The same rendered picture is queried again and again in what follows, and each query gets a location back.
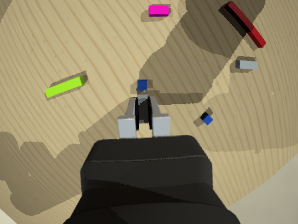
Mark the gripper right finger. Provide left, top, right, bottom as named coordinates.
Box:
left=148, top=96, right=170, bottom=137

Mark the lime green rod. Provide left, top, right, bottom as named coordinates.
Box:
left=45, top=76, right=85, bottom=98

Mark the red rod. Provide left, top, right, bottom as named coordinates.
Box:
left=224, top=1, right=266, bottom=48

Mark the small magenta block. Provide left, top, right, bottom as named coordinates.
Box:
left=149, top=5, right=169, bottom=17

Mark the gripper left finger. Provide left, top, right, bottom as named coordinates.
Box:
left=117, top=97, right=139, bottom=139

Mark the small blue block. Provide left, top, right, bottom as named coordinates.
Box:
left=137, top=79, right=147, bottom=90
left=200, top=112, right=213, bottom=126

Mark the grey rod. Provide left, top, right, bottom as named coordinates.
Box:
left=235, top=60, right=258, bottom=70
left=137, top=92, right=149, bottom=124

